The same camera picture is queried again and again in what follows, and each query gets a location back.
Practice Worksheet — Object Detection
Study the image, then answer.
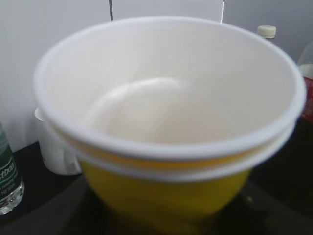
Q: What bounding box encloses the yellow plastic cup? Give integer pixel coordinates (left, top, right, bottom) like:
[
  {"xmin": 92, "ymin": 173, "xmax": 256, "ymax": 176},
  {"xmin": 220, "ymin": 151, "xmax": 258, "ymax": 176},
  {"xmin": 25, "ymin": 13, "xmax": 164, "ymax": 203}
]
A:
[{"xmin": 34, "ymin": 16, "xmax": 306, "ymax": 235}]

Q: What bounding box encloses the white mug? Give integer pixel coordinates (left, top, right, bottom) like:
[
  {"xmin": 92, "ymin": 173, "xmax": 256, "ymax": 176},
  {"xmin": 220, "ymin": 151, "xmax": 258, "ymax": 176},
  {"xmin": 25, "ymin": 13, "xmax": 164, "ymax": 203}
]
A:
[{"xmin": 34, "ymin": 108, "xmax": 82, "ymax": 175}]

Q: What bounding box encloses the clear water bottle green label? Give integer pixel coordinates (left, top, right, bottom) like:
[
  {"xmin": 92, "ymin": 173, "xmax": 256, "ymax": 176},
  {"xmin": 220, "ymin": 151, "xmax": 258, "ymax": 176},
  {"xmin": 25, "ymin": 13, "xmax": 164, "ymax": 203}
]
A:
[{"xmin": 0, "ymin": 125, "xmax": 25, "ymax": 215}]

